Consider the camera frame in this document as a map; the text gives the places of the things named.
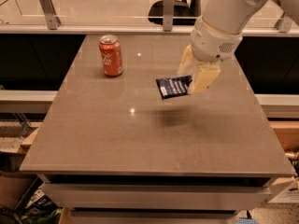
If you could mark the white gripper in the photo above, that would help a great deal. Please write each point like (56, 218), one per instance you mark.
(209, 44)

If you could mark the blue rxbar blueberry wrapper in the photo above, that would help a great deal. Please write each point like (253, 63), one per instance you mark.
(173, 87)

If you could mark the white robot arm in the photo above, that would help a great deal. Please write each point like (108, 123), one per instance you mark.
(232, 16)

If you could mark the red coke can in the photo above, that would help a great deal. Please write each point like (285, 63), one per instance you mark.
(110, 49)

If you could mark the black office chair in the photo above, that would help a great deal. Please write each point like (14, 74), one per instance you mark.
(185, 12)

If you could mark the white drawer cabinet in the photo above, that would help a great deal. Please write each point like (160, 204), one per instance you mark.
(154, 204)

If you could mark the green snack bags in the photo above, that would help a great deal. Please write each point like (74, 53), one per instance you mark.
(40, 209)

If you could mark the cardboard box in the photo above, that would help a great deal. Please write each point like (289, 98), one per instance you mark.
(13, 186)

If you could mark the middle metal glass bracket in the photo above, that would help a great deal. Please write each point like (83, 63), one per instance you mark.
(168, 15)

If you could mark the metal glass bracket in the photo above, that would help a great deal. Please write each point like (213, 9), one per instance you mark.
(168, 15)
(52, 20)
(284, 23)

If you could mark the right metal glass bracket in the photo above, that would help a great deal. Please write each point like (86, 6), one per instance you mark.
(284, 23)

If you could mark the left metal glass bracket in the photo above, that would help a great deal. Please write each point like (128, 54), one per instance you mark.
(52, 20)

